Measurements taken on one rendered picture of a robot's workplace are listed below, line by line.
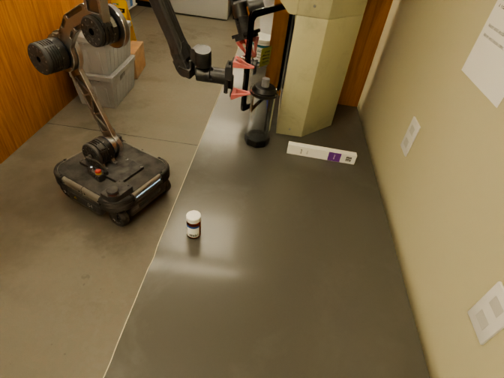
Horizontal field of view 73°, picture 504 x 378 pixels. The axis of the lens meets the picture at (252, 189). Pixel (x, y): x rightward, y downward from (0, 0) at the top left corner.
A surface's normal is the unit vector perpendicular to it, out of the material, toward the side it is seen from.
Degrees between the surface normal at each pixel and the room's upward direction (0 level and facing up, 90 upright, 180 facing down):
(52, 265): 0
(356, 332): 0
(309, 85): 90
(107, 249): 0
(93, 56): 96
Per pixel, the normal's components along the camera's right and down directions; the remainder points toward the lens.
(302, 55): -0.11, 0.65
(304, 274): 0.11, -0.75
